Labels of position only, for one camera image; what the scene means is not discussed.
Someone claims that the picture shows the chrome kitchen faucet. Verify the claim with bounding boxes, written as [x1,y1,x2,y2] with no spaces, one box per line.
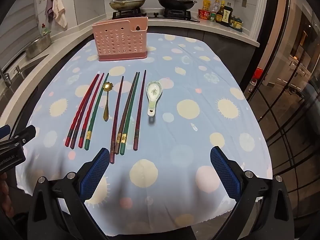
[0,69,12,88]

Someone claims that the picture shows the small seasoning jars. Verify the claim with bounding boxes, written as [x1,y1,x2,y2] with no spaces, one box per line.
[230,15,243,32]

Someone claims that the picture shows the blue dotted tablecloth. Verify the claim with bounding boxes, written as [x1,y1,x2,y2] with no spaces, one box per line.
[15,33,273,237]

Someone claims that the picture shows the brown chopstick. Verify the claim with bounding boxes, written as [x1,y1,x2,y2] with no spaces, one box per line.
[114,72,138,155]

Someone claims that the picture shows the steel basin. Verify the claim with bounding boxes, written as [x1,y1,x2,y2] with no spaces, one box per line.
[25,31,52,60]

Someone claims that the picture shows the dark soy sauce bottle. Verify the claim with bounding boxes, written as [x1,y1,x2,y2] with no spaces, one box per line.
[221,2,233,27]

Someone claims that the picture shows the wok with glass lid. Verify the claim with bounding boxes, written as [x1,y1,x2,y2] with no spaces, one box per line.
[109,0,147,11]

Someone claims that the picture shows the red instant noodle cup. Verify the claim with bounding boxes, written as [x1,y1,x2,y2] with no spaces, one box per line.
[198,9,212,20]

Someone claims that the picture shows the person's left hand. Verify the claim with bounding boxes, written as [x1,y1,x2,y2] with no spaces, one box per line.
[0,173,16,218]

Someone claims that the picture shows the white ceramic soup spoon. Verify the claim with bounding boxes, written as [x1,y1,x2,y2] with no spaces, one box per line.
[146,80,162,117]

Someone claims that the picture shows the black wok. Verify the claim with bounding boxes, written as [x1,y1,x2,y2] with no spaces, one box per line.
[157,0,198,10]

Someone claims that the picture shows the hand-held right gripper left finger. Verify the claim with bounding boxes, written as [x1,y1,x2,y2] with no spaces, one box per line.
[26,147,110,240]

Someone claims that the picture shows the pink perforated utensil holder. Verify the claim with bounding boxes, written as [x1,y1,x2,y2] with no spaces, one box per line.
[92,17,148,62]

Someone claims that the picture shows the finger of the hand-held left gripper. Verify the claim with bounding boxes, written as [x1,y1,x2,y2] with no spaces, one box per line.
[11,125,37,146]
[0,124,11,139]

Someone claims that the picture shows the purple hanging cloth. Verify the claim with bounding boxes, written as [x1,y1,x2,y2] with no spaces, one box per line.
[44,0,55,22]

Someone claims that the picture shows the white hanging towel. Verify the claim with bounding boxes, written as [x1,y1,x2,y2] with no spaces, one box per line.
[50,0,68,28]

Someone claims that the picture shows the maroon chopstick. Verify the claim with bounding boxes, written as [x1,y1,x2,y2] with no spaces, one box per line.
[109,76,125,164]
[133,70,147,151]

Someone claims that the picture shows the black gas stove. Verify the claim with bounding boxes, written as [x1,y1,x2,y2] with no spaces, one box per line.
[111,6,200,23]

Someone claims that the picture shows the gold flower spoon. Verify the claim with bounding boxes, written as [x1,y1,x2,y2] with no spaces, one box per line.
[102,81,113,122]

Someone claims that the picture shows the clear plastic bottle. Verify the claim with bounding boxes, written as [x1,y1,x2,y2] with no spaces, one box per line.
[210,0,220,22]

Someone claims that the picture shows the red chopstick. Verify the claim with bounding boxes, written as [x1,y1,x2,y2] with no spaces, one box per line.
[64,74,100,147]
[70,75,102,149]
[78,73,105,149]

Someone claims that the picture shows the green chopstick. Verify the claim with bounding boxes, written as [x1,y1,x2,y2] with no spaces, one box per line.
[84,73,110,151]
[119,71,141,155]

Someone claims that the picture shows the brown sauce bottle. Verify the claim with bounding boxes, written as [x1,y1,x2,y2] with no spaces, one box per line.
[215,0,225,24]

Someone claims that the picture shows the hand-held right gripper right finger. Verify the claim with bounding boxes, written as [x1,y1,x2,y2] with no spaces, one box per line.
[210,146,296,240]

